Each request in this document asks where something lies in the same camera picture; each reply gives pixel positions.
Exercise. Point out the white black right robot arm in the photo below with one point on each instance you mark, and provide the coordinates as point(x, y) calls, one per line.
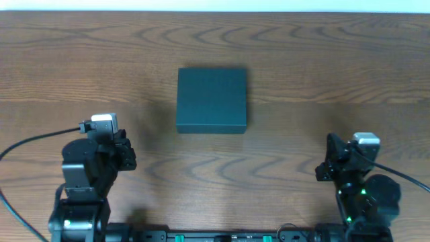
point(367, 204)

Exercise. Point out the black gift box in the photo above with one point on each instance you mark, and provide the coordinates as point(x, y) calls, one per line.
point(211, 101)

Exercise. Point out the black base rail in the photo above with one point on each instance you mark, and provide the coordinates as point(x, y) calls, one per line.
point(118, 232)

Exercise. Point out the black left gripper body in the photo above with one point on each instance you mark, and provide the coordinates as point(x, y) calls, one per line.
point(124, 161)

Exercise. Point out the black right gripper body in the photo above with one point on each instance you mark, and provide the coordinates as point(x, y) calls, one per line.
point(331, 171)

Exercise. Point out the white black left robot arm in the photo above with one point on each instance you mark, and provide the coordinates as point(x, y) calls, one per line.
point(90, 167)

